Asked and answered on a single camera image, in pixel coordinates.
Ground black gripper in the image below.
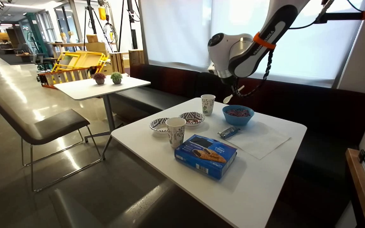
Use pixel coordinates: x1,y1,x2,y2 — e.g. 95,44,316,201
221,74,246,98

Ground blue bowl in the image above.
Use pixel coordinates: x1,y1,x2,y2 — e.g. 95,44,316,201
221,103,256,127

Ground small patterned saucer bowl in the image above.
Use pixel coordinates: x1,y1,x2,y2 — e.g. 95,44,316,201
150,116,171,134
179,110,207,126

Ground colourful beads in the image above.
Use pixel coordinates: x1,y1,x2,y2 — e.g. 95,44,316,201
227,107,251,117

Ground black white patterned cup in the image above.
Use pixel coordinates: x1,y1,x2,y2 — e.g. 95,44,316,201
165,116,188,149
200,92,217,117

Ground white paper sheet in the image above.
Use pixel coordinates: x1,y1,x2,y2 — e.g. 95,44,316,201
222,119,293,160

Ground blue cardboard box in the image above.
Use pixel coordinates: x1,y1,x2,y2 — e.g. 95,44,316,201
174,132,239,181

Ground dark bench sofa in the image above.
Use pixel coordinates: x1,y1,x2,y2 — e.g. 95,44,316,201
111,62,365,228

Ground green potted plant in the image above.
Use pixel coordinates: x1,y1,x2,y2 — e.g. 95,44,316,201
111,70,124,86

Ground red potted plant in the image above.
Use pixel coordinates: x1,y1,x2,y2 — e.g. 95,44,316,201
93,70,108,86

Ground white side table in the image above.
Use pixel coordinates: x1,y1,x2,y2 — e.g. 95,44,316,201
53,73,152,160

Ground black tripod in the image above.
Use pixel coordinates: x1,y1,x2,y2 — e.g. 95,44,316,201
84,0,121,54

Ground wooden shelf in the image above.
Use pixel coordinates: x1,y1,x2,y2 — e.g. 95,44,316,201
345,146,365,228

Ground wooden slatted pallet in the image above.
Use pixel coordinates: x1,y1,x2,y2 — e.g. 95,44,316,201
37,68,92,88

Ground dark glossy seat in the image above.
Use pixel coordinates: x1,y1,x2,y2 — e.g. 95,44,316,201
51,178,235,228

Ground dark metal-legged chair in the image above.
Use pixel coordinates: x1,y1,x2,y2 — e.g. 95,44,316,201
0,87,104,193

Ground teal metal rack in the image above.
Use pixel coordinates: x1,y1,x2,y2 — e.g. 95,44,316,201
23,11,57,70

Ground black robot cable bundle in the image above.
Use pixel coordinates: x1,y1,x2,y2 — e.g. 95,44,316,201
236,48,277,98

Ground orange cable strap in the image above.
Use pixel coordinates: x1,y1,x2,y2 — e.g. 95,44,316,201
252,31,278,51

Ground yellow metal frame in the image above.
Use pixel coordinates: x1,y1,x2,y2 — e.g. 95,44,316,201
50,49,111,77

